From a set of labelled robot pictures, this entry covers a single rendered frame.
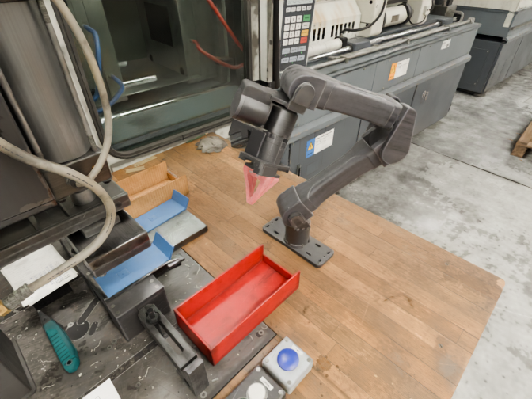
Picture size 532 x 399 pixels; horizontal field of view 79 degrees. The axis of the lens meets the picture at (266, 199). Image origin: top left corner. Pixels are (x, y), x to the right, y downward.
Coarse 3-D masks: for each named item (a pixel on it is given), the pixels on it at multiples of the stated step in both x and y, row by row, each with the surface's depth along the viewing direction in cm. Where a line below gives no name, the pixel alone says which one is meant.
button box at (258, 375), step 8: (256, 368) 57; (248, 376) 56; (256, 376) 56; (264, 376) 56; (240, 384) 55; (248, 384) 55; (264, 384) 55; (272, 384) 55; (232, 392) 54; (240, 392) 54; (248, 392) 54; (272, 392) 54; (280, 392) 54
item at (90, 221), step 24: (120, 192) 57; (48, 216) 53; (72, 216) 51; (96, 216) 54; (120, 216) 58; (0, 240) 49; (24, 240) 47; (48, 240) 50; (72, 240) 53; (120, 240) 53; (144, 240) 55; (0, 264) 46; (96, 264) 50
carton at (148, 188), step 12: (156, 168) 104; (120, 180) 97; (132, 180) 100; (144, 180) 103; (156, 180) 106; (168, 180) 108; (180, 180) 99; (132, 192) 102; (144, 192) 103; (156, 192) 94; (168, 192) 97; (180, 192) 101; (132, 204) 90; (144, 204) 93; (156, 204) 96; (132, 216) 91
